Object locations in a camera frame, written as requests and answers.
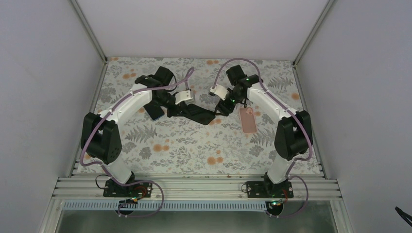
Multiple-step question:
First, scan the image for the floral tablecloth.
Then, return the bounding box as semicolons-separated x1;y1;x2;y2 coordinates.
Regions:
95;57;303;175

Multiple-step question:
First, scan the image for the black phone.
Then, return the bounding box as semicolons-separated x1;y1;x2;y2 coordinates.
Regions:
183;104;215;125

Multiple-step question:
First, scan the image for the pink phone case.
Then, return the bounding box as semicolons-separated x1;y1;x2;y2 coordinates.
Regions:
239;107;258;134

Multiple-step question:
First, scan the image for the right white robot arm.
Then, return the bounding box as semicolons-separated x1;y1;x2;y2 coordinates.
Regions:
209;65;313;194

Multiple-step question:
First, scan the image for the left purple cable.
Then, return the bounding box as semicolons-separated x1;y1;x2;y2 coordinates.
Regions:
79;67;195;219

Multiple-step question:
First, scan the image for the blue smartphone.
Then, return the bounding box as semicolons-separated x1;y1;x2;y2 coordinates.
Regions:
144;104;165;121

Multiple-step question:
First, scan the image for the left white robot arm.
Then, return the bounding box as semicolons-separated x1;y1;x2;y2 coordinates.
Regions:
80;67;194;187

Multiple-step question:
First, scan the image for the grey slotted cable duct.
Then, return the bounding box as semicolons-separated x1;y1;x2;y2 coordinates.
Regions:
63;200;267;212

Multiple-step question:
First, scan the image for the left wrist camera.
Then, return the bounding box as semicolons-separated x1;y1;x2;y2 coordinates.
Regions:
174;90;195;105

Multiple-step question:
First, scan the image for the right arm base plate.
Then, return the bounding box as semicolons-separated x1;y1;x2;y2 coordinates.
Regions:
245;181;294;199

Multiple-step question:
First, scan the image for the black object at edge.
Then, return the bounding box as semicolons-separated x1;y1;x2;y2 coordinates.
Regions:
395;206;412;226

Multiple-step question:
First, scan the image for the aluminium rail frame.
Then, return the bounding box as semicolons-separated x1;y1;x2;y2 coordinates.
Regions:
52;176;342;201

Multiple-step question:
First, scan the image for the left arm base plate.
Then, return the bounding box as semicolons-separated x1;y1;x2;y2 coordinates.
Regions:
103;180;153;199

